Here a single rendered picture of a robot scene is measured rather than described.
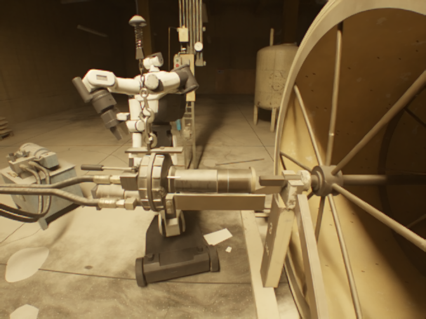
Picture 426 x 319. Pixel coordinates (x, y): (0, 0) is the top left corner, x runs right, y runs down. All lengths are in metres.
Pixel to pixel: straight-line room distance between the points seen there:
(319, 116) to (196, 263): 1.48
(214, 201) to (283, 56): 4.74
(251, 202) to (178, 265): 0.82
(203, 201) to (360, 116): 1.53
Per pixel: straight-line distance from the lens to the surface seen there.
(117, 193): 1.04
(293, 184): 0.94
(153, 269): 1.54
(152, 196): 0.86
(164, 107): 1.26
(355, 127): 2.02
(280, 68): 5.32
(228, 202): 0.90
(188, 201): 0.90
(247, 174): 0.90
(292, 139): 1.79
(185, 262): 1.54
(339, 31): 1.09
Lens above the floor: 1.38
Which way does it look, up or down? 23 degrees down
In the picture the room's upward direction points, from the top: straight up
